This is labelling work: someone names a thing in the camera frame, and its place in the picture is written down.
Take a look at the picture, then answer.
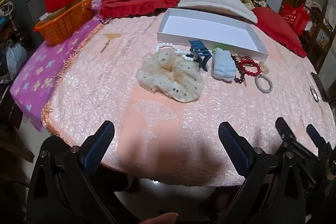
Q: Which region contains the fan-shaped tassel hairpin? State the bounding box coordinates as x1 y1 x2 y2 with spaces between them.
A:
100 33 122 53

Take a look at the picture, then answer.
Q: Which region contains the white pearl bracelet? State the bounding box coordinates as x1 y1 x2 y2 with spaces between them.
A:
154 42 200 62

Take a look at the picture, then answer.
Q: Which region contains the light blue fluffy scrunchie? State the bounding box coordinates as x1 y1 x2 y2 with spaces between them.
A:
211 48 237 82

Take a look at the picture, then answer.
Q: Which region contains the cream dotted scrunchie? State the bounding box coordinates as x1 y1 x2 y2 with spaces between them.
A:
136 49 204 103

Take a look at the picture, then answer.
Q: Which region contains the dark brown bead bracelet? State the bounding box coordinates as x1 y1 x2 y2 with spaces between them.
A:
231 54 248 84

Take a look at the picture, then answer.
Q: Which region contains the orange plastic basket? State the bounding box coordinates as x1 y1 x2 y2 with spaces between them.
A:
33 0 94 46

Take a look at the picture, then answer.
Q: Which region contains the purple floral mattress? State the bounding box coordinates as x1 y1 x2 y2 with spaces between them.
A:
9 0 105 132

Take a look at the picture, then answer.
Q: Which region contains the white shallow box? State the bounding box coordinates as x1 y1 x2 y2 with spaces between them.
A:
157 8 269 62

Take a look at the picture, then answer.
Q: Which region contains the red shopping bag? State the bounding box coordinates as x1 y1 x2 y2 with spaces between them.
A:
281 4 310 35

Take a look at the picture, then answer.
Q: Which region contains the red ruffled pillow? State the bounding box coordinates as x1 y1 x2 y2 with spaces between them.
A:
98 0 183 18

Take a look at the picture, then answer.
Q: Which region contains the silver mesh bracelet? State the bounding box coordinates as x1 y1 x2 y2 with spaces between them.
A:
255 74 273 94

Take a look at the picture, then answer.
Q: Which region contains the black hair tie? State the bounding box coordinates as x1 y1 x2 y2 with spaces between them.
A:
309 86 320 102

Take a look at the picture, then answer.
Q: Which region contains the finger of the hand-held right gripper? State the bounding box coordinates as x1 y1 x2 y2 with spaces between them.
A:
306 124 333 159
275 117 322 189

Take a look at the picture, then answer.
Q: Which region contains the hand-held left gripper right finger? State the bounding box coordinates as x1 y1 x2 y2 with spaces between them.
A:
211 121 307 224

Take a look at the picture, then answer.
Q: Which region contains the red bead bracelet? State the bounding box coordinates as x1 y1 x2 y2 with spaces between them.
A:
238 57 262 77

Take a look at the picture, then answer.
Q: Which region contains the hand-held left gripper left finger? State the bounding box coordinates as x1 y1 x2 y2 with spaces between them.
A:
26 120 138 224

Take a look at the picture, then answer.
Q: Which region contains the blue hair claw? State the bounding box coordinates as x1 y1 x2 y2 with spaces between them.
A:
188 40 212 72

